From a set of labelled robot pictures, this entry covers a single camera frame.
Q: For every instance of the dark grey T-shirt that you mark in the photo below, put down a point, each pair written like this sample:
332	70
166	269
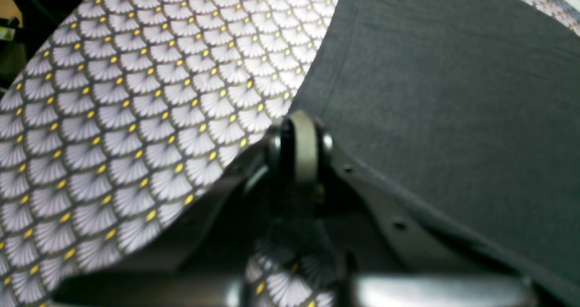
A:
468	109

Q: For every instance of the fan-patterned purple tablecloth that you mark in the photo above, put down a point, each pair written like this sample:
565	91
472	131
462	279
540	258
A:
133	109

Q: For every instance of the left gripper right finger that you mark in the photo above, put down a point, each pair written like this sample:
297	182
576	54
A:
420	269

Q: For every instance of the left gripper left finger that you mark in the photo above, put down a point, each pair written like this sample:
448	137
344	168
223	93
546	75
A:
199	260

